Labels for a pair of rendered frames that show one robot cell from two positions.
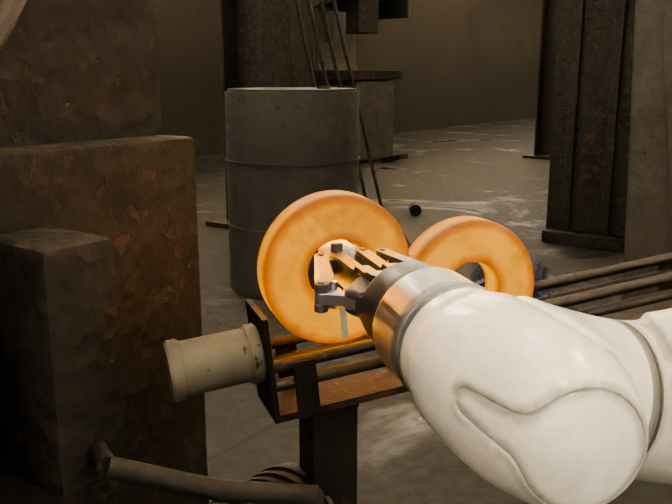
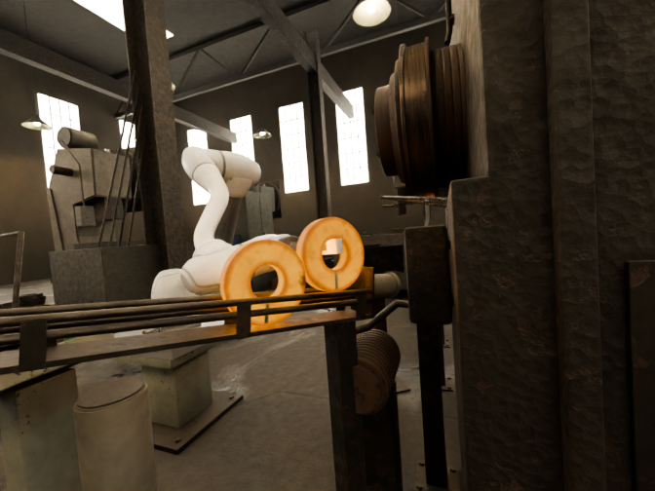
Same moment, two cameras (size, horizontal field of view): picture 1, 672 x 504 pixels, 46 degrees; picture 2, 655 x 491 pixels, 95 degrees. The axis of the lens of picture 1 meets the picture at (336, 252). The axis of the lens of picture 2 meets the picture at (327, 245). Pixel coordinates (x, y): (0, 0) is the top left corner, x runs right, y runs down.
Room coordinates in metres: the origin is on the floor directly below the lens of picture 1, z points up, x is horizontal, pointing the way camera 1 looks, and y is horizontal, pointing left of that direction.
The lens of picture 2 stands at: (1.37, -0.17, 0.80)
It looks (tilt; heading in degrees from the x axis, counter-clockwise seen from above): 2 degrees down; 165
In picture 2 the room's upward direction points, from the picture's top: 4 degrees counter-clockwise
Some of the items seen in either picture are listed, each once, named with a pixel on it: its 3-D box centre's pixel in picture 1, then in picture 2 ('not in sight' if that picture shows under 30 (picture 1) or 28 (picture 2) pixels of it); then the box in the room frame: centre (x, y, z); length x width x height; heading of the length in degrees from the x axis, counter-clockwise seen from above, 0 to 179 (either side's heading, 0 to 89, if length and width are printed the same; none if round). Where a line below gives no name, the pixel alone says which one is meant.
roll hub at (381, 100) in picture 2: not in sight; (389, 132); (0.45, 0.32, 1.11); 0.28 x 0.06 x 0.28; 144
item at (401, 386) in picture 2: not in sight; (376, 315); (-0.06, 0.45, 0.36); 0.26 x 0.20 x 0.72; 179
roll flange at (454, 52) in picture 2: not in sight; (447, 122); (0.56, 0.46, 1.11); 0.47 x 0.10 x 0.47; 144
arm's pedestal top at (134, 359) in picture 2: not in sight; (174, 346); (-0.15, -0.53, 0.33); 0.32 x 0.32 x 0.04; 53
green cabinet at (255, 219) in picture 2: not in sight; (250, 242); (-3.44, -0.11, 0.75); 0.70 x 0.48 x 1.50; 144
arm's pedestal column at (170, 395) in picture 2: not in sight; (177, 383); (-0.15, -0.53, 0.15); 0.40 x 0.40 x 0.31; 53
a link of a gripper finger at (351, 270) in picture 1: (355, 278); not in sight; (0.68, -0.02, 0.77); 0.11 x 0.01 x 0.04; 21
